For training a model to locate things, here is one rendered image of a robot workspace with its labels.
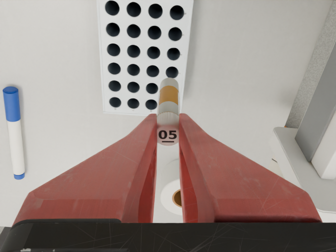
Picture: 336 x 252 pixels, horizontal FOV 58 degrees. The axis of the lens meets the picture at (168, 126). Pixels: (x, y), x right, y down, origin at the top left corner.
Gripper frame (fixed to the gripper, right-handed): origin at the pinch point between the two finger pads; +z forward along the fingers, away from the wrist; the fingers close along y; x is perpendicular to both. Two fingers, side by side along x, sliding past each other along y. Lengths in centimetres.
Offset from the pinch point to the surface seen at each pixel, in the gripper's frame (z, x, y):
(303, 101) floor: 95, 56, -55
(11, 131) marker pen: 19.7, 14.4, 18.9
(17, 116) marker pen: 20.1, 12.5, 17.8
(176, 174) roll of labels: 18.0, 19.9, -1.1
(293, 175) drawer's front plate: 8.3, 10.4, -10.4
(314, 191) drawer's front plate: 6.3, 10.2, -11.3
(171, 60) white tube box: 17.6, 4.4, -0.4
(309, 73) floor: 96, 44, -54
